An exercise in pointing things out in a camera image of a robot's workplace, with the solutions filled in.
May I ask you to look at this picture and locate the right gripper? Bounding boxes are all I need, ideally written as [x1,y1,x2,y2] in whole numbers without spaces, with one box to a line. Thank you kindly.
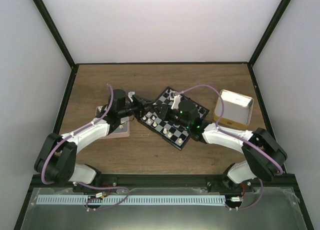
[152,104,191,129]

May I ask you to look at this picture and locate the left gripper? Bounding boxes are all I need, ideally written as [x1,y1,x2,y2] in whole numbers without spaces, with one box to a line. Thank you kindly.
[119,94,156,121]

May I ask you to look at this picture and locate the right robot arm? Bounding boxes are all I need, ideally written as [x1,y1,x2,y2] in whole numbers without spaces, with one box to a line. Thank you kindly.
[155,100,288,192]

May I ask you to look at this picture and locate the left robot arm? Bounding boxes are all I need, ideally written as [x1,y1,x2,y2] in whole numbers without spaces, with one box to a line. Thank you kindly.
[34,89,154,192]

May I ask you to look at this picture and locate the black and white chessboard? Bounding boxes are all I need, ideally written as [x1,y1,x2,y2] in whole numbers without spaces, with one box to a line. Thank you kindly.
[137,86,210,151]

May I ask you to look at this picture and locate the pink tin box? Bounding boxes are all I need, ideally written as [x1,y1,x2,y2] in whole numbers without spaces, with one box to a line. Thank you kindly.
[101,116,131,139]

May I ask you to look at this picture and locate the gold tin box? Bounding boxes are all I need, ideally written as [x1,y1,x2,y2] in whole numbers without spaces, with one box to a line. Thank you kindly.
[219,89,254,130]

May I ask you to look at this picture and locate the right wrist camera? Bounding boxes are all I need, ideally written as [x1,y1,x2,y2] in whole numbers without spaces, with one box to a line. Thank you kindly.
[169,90,182,110]

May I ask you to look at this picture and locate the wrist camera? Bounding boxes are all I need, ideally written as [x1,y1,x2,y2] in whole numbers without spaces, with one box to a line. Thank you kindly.
[169,90,182,110]
[128,91,135,102]

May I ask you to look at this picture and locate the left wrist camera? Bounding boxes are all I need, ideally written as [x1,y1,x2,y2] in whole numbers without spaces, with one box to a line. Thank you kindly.
[128,91,135,102]

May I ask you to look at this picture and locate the black aluminium mounting rail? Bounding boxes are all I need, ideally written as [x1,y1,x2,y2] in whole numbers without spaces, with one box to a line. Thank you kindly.
[72,173,253,191]

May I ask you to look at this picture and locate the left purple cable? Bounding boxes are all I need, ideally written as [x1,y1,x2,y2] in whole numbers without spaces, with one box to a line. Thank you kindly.
[40,83,131,212]

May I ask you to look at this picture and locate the light blue slotted cable duct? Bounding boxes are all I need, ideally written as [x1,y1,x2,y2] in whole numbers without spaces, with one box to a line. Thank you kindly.
[36,195,226,206]

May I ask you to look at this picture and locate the black enclosure frame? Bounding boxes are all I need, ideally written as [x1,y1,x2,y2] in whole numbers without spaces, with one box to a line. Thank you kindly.
[12,0,316,230]

